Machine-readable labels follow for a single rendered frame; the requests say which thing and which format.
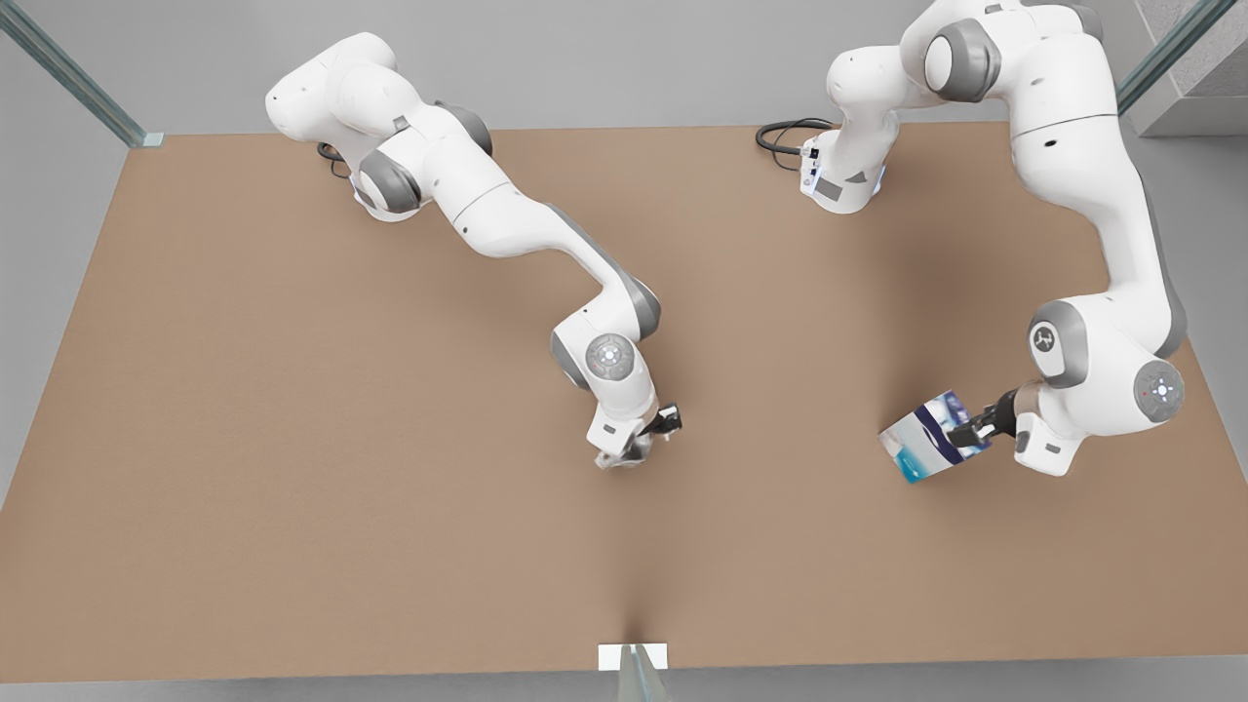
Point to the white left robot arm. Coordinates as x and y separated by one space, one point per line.
1068 146

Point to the silver frame post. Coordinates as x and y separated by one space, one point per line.
73 73
636 668
1165 49

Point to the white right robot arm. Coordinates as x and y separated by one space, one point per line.
507 210

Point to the blue and white printed box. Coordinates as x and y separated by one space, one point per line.
926 444

